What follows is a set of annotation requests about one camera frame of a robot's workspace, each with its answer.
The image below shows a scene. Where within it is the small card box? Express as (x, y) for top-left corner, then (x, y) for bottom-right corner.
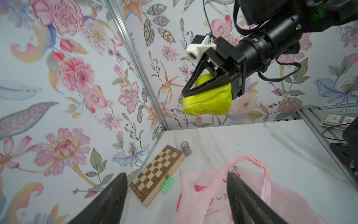
(321, 113), (355, 130)

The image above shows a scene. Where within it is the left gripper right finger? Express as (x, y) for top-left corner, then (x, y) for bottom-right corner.
(227, 172), (286, 224)

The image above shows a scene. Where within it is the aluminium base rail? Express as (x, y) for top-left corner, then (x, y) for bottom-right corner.
(298, 103), (358, 189)

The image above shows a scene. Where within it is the green fruit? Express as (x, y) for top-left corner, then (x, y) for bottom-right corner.
(182, 83), (232, 116)

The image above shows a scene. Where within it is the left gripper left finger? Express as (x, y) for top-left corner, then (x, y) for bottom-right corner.
(69, 173), (128, 224)

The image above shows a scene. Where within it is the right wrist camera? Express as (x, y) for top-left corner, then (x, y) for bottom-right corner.
(186, 35), (216, 63)

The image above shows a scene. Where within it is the pink plastic bag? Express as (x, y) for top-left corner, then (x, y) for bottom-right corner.
(175, 156), (327, 224)

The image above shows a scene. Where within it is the wooden chessboard box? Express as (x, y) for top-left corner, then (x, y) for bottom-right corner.
(130, 145), (186, 207)

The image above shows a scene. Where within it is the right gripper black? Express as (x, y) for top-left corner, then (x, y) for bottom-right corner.
(181, 15), (303, 98)

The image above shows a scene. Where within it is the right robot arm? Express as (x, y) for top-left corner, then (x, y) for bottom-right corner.
(181, 1), (358, 99)

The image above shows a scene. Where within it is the green toy brick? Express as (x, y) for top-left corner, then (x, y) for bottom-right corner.
(161, 176), (175, 194)

